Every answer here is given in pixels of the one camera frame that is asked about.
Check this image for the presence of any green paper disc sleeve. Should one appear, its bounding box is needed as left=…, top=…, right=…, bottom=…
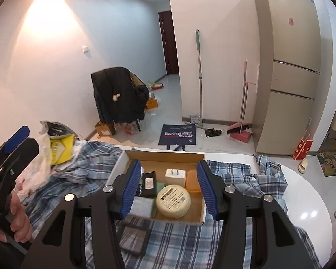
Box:
left=129, top=196, right=154, bottom=219

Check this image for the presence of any black jacket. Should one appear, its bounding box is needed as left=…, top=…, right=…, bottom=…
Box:
left=91, top=67, right=150, bottom=124

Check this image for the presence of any clear plastic bag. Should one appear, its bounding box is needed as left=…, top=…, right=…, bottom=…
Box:
left=17, top=133, right=52, bottom=200

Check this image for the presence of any beige refrigerator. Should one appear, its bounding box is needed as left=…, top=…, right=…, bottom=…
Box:
left=252, top=0, right=330, bottom=156

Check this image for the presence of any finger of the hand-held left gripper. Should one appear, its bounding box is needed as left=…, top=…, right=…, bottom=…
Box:
left=0, top=126, right=31, bottom=169
left=0, top=137, right=40, bottom=186

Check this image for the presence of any orange plastic case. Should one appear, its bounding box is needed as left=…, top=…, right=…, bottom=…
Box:
left=185, top=170, right=202, bottom=193

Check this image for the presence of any dark brown door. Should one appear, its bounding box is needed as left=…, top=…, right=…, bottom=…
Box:
left=158, top=10, right=180, bottom=75

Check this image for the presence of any grey crumpled bag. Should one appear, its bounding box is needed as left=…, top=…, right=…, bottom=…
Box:
left=40, top=121, right=74, bottom=139

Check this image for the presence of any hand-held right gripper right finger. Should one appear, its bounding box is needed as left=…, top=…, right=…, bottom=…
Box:
left=196, top=160, right=322, bottom=269

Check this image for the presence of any white square adapter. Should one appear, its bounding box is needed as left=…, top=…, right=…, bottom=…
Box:
left=165, top=169, right=187, bottom=187

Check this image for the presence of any blue plaid shirt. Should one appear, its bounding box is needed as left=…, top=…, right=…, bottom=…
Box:
left=25, top=141, right=322, bottom=269

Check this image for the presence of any patterned floor mat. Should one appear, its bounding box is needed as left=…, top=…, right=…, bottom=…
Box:
left=316, top=151, right=336, bottom=178

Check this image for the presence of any navy tote bag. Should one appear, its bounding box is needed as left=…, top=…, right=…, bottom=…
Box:
left=159, top=123, right=197, bottom=152

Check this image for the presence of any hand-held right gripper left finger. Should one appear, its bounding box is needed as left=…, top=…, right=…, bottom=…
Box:
left=21, top=160, right=142, bottom=269

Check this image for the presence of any black cloth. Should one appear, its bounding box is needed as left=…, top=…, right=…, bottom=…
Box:
left=204, top=128, right=222, bottom=139

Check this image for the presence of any yellow bag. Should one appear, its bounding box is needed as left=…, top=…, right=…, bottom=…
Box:
left=49, top=134, right=75, bottom=166

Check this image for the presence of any pink broom and dustpan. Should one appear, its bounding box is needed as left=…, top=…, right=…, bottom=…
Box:
left=227, top=59, right=253, bottom=135

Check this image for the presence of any brown cardboard box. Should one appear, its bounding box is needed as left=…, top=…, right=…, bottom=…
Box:
left=95, top=121, right=113, bottom=137

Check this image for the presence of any person's left hand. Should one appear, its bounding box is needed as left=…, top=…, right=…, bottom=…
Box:
left=0, top=192, right=33, bottom=244

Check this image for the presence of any grey-handled mop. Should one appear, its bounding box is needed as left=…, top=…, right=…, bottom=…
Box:
left=182, top=29, right=207, bottom=130

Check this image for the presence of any wooden chair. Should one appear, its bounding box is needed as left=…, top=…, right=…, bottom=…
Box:
left=108, top=71, right=148, bottom=137

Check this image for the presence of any black box with white label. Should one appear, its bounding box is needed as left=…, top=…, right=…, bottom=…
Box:
left=138, top=172, right=157, bottom=198

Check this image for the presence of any round cream tin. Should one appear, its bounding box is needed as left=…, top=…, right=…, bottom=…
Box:
left=156, top=184, right=191, bottom=219

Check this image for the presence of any red carton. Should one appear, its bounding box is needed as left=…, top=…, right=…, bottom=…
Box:
left=293, top=130, right=314, bottom=160

